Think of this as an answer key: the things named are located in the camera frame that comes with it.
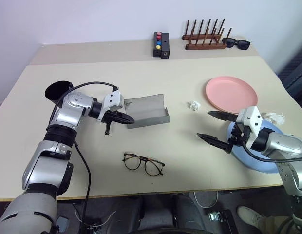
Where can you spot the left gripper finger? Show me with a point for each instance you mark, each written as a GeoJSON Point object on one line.
{"type": "Point", "coordinates": [121, 115]}
{"type": "Point", "coordinates": [123, 121]}

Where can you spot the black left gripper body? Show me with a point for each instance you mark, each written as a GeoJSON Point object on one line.
{"type": "Point", "coordinates": [107, 119]}

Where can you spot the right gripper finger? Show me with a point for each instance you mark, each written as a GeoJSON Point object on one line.
{"type": "Point", "coordinates": [215, 142]}
{"type": "Point", "coordinates": [224, 115]}

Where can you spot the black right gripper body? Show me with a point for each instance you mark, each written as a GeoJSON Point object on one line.
{"type": "Point", "coordinates": [238, 136]}

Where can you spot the grey glasses case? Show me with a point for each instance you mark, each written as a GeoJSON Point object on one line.
{"type": "Point", "coordinates": [146, 109]}

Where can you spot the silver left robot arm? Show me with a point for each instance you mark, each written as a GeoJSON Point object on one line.
{"type": "Point", "coordinates": [41, 168]}

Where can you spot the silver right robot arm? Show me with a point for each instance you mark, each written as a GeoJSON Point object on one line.
{"type": "Point", "coordinates": [285, 143]}

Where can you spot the pink plate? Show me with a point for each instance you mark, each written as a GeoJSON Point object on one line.
{"type": "Point", "coordinates": [229, 92]}

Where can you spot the small crumpled white paper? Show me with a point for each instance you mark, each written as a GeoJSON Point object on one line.
{"type": "Point", "coordinates": [194, 105]}

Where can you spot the light blue plate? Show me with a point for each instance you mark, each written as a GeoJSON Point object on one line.
{"type": "Point", "coordinates": [257, 167]}

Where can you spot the large crumpled white paper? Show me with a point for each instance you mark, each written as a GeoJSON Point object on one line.
{"type": "Point", "coordinates": [275, 117]}

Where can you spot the tortoiseshell round glasses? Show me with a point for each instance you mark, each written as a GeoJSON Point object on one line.
{"type": "Point", "coordinates": [131, 162]}

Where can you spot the black plastic cup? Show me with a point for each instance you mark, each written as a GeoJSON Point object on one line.
{"type": "Point", "coordinates": [54, 90]}

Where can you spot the brown wooden peg rack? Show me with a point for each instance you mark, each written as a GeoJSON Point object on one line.
{"type": "Point", "coordinates": [204, 46]}

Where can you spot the black sunglasses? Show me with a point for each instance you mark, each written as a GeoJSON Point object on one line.
{"type": "Point", "coordinates": [243, 45]}

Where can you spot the black device under table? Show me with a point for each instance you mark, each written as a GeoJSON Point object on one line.
{"type": "Point", "coordinates": [219, 217]}

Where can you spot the dark grey rounded shape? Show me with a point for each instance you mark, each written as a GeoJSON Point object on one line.
{"type": "Point", "coordinates": [187, 212]}

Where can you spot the black box coloured buttons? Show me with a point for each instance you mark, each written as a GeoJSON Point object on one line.
{"type": "Point", "coordinates": [157, 45]}

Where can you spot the white shoe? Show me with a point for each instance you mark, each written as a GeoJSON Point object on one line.
{"type": "Point", "coordinates": [249, 215]}

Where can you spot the black button box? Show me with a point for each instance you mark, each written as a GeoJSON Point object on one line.
{"type": "Point", "coordinates": [165, 46]}

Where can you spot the dark furniture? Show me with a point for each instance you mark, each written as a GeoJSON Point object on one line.
{"type": "Point", "coordinates": [296, 75]}

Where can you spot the khaki trouser leg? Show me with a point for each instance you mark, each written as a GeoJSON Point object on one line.
{"type": "Point", "coordinates": [272, 226]}

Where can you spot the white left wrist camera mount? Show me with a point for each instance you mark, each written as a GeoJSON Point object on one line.
{"type": "Point", "coordinates": [110, 98]}

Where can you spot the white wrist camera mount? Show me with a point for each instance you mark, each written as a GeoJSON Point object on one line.
{"type": "Point", "coordinates": [253, 117]}
{"type": "Point", "coordinates": [110, 98]}

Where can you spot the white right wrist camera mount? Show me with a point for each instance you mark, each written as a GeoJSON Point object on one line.
{"type": "Point", "coordinates": [253, 117]}

